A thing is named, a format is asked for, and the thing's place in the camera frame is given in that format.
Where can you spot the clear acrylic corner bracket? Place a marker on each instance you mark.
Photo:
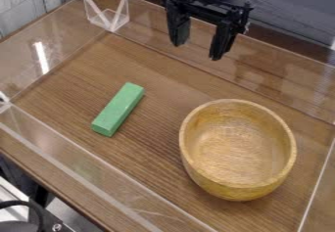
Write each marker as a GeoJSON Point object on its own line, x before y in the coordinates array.
{"type": "Point", "coordinates": [109, 20]}

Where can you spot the brown wooden bowl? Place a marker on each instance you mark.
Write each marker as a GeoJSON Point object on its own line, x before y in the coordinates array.
{"type": "Point", "coordinates": [237, 149]}

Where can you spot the black metal stand base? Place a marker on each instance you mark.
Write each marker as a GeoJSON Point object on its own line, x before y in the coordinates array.
{"type": "Point", "coordinates": [52, 224]}

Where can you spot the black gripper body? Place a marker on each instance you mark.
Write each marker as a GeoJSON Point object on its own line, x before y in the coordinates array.
{"type": "Point", "coordinates": [209, 11]}

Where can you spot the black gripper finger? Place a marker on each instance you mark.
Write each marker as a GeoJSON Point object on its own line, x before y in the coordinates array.
{"type": "Point", "coordinates": [177, 25]}
{"type": "Point", "coordinates": [222, 40]}

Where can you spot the clear acrylic tray wall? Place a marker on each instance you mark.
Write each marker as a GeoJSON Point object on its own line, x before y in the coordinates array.
{"type": "Point", "coordinates": [62, 67]}

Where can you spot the green rectangular block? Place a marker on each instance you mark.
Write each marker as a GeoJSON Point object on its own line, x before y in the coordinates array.
{"type": "Point", "coordinates": [117, 109]}

